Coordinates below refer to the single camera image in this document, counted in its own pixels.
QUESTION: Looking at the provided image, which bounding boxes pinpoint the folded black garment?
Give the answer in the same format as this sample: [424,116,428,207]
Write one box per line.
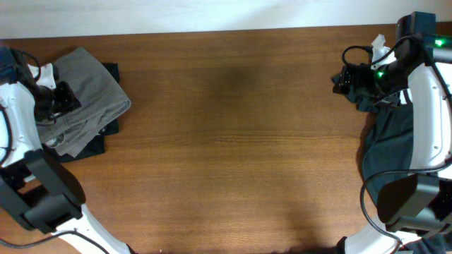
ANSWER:
[44,62,121,164]

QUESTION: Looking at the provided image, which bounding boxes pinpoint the grey cargo shorts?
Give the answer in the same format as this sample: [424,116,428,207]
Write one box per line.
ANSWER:
[35,46,132,159]

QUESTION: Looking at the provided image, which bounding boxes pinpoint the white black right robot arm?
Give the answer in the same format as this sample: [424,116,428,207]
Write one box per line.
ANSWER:
[332,11,451,253]

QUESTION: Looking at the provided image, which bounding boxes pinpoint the dark teal printed t-shirt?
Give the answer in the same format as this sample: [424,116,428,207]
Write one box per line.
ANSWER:
[331,74,451,253]

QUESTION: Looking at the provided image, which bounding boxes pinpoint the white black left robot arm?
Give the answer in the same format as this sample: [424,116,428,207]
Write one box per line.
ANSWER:
[1,47,133,253]

